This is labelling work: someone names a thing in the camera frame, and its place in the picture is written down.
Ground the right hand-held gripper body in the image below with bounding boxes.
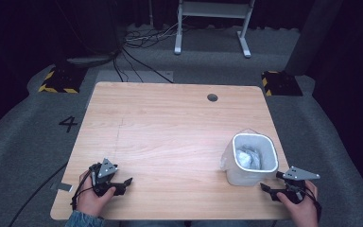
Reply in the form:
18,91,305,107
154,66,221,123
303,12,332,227
269,166,321,205

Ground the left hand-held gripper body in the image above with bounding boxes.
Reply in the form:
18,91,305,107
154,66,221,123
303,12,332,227
89,157,128,198

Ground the person's right hand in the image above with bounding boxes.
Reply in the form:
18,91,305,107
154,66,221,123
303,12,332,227
276,180,320,227

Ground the person's left hand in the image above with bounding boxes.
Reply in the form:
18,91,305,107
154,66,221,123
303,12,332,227
75,170,116,219

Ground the crumpled white paper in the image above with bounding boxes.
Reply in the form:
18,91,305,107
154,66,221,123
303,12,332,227
235,145,263,170

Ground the white trash bin with bag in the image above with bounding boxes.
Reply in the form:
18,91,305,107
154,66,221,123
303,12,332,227
219,128,280,187

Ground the grey tape strip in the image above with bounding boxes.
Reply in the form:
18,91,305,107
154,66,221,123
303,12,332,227
56,182,74,193

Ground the yellow black striped base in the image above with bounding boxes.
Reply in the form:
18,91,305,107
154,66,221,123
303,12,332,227
37,65,89,95
261,70,304,97

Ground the grey floor plate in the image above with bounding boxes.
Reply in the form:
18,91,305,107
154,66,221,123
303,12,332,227
94,69,175,85

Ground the white metal stand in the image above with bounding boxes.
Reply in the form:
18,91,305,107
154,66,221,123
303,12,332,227
173,0,256,60

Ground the right hand-held gripper cable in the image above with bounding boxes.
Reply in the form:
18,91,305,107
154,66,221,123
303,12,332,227
302,188,323,223

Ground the hand-held gripper cable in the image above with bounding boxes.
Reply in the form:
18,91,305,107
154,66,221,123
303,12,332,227
70,162,102,212
302,188,323,223

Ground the left hand-held gripper cable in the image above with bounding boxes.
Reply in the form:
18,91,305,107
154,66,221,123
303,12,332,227
70,162,102,212

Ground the black floor cable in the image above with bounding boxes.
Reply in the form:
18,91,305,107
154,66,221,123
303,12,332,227
9,162,69,227

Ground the bundle of floor cables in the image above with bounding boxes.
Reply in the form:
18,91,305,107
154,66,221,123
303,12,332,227
112,22,188,84

